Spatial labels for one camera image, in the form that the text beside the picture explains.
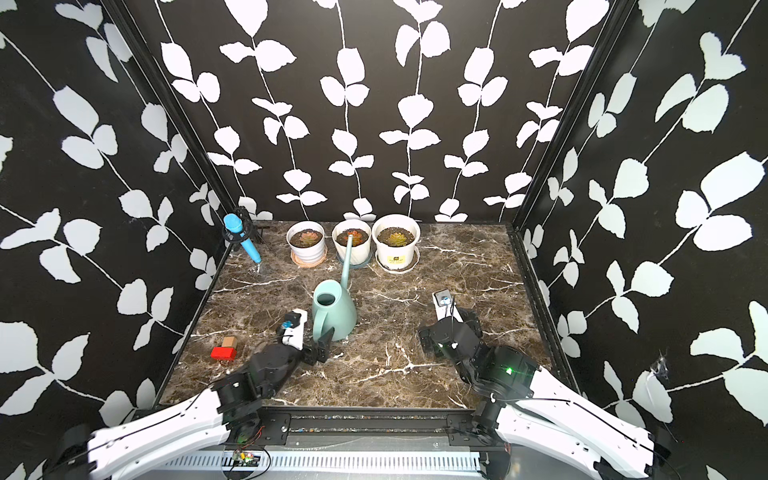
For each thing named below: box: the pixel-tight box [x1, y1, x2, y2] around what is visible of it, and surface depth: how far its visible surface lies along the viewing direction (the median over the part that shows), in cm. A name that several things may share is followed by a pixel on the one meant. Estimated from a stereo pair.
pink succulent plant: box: [299, 232, 319, 246], surface depth 106 cm
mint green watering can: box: [312, 235, 357, 343], surface depth 83 cm
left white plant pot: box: [286, 220, 325, 263], surface depth 106 cm
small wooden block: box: [221, 336, 237, 350], surface depth 88 cm
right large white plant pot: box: [372, 214, 421, 270], surface depth 106 cm
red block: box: [210, 347, 237, 361], surface depth 87 cm
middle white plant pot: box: [332, 218, 372, 265], surface depth 106 cm
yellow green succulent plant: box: [387, 232, 408, 247], surface depth 103 cm
